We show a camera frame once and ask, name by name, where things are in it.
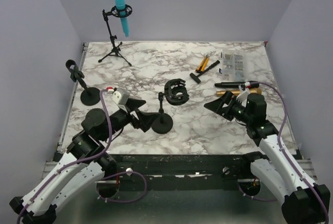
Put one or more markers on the blue microphone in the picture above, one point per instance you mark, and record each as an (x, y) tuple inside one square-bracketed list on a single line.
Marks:
[(121, 8)]

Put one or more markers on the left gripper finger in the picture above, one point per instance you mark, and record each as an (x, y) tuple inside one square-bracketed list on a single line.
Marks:
[(132, 104), (146, 120)]

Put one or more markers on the black T-handle tool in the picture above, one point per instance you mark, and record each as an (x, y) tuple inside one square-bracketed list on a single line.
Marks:
[(196, 77)]

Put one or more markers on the black tripod mic stand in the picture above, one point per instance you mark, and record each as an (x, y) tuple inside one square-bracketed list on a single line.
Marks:
[(115, 48)]

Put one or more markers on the yellow utility knife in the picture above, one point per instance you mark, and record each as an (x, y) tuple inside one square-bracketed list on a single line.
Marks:
[(203, 64)]

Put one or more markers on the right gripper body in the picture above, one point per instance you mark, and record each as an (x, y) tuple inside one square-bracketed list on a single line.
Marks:
[(239, 109)]

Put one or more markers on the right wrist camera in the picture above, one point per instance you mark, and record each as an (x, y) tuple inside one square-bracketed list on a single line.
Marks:
[(244, 91)]

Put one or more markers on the black round-base shockmount stand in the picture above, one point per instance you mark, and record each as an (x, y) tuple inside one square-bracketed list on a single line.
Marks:
[(175, 93)]

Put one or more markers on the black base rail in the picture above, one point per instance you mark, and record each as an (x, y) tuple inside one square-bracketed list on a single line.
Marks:
[(181, 172)]

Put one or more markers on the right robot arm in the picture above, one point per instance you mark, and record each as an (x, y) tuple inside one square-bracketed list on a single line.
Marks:
[(302, 200)]

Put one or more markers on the black microphone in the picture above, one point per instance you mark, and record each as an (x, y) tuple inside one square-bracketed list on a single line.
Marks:
[(236, 84)]

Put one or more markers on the clear plastic screw box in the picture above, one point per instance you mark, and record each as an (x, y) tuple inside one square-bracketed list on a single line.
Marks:
[(233, 66)]

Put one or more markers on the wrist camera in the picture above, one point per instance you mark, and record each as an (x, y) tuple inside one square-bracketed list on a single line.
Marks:
[(244, 91), (118, 95)]

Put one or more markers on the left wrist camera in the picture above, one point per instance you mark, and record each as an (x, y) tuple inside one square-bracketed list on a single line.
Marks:
[(118, 95)]

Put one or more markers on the black round-base mic stand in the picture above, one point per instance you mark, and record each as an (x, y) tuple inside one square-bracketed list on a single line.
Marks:
[(90, 95)]

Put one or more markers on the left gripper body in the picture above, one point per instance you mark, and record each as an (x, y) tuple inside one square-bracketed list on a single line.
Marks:
[(121, 119)]

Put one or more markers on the gold microphone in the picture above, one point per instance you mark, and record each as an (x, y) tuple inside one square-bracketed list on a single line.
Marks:
[(237, 92)]

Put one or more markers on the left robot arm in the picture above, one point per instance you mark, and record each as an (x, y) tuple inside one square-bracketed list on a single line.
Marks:
[(84, 162)]

